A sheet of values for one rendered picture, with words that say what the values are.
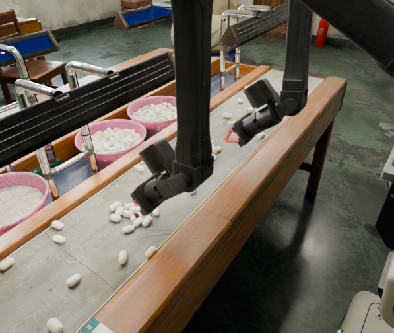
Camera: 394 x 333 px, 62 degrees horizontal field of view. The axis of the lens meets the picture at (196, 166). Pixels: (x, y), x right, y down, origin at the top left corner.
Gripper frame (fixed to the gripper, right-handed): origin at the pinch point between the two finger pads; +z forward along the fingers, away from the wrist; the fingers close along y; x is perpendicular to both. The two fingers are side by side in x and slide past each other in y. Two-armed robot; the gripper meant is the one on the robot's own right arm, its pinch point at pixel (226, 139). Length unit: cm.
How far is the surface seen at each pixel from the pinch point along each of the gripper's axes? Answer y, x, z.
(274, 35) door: -454, -49, 176
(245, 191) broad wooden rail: 9.6, 14.9, -2.9
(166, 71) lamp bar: 8.6, -26.1, -2.3
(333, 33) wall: -456, 0, 100
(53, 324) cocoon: 66, 7, 8
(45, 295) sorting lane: 62, 3, 16
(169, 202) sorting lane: 23.0, 5.2, 12.3
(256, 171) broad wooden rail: -1.5, 13.7, -1.7
